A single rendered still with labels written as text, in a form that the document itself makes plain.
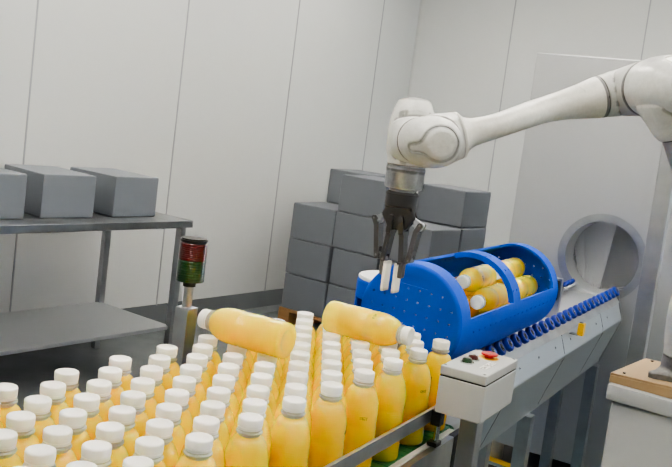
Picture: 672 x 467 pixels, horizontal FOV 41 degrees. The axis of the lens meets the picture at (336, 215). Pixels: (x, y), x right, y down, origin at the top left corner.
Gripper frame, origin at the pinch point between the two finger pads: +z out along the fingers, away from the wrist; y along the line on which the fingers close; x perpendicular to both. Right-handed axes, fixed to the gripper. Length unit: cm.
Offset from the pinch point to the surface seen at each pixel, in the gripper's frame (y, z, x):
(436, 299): -4.8, 6.3, -17.8
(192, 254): 35.7, -0.5, 28.9
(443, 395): -23.7, 18.4, 18.1
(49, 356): 292, 120, -176
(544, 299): -12, 13, -90
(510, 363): -32.0, 12.3, 2.9
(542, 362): -11, 36, -103
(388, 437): -19.1, 25.2, 31.9
